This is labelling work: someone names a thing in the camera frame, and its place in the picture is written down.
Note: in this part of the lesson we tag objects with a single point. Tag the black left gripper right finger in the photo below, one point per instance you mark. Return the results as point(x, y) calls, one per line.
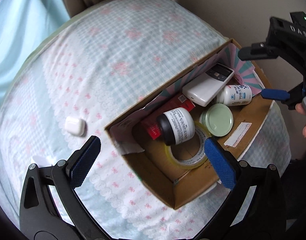
point(254, 207)

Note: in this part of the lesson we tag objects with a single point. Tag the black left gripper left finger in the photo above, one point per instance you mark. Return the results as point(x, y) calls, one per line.
point(50, 208)

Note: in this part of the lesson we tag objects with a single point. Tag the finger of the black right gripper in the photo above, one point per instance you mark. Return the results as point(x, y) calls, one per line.
point(289, 98)
point(259, 51)

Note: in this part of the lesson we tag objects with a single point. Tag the white blue-labelled pill bottle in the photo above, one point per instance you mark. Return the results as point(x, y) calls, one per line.
point(235, 95)

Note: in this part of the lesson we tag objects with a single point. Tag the white remote control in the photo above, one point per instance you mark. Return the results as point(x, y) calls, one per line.
point(203, 89)

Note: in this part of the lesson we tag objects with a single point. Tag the yellow packing tape roll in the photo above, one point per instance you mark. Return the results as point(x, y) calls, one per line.
point(190, 154)

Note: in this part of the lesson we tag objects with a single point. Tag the pale green lidded white jar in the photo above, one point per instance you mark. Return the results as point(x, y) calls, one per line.
point(218, 120)

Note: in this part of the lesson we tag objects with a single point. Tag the black capped white bottle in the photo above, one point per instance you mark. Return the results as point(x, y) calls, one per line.
point(176, 126)

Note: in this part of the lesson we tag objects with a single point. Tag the red rectangular carton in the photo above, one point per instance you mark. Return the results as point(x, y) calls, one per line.
point(150, 122)

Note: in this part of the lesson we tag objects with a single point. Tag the brown cardboard box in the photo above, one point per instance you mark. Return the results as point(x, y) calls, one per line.
point(172, 185)

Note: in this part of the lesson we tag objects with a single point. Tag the white earbuds case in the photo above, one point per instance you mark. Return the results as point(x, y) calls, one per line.
point(74, 126)

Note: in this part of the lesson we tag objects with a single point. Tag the floral checked bed quilt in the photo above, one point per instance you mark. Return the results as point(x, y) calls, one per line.
point(75, 72)

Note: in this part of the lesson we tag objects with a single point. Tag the light blue sheer curtain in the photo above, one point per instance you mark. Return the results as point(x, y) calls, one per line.
point(24, 24)

